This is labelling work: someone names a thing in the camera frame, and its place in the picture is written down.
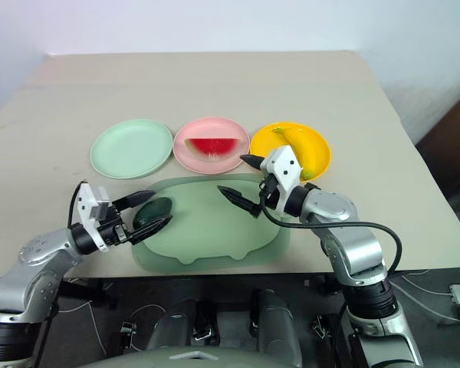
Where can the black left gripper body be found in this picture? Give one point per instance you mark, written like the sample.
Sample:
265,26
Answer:
113,232

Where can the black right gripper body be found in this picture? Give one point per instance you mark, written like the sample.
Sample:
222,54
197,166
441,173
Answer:
270,193

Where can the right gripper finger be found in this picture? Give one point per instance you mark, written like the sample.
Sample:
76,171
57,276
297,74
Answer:
254,160
237,198

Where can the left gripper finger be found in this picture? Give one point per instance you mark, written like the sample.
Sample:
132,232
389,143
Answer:
153,227
134,197

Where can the dark green avocado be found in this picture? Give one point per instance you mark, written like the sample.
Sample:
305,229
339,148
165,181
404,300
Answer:
149,212

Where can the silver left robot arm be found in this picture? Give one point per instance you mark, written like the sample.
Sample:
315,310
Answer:
30,268

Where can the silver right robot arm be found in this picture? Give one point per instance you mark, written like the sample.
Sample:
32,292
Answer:
352,245

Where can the light green plate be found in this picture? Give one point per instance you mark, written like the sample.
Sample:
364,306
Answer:
130,147

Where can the pink plate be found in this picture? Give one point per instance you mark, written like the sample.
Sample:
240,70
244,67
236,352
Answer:
209,128

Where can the yellow plate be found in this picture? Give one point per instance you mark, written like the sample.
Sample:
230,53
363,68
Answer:
314,142

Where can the red watermelon slice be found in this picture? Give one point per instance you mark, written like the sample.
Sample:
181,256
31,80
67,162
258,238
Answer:
212,147

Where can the green silicone mat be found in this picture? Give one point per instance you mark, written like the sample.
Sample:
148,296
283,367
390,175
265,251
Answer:
211,234

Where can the yellow banana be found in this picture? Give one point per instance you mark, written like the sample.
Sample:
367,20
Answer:
304,147

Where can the dark rounded grey shape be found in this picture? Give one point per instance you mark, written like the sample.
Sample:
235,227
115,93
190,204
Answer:
278,326
174,318

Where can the grey-green robot torso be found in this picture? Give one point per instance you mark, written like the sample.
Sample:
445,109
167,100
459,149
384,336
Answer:
191,358

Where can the brown wooden cabinet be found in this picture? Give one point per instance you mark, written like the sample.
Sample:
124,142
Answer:
450,145

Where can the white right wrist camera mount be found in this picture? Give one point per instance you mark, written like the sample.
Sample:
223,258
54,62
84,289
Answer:
285,168

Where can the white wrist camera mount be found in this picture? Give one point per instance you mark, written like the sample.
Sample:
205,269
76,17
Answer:
90,203
285,168

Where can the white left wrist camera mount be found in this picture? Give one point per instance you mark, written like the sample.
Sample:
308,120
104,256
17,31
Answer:
90,203

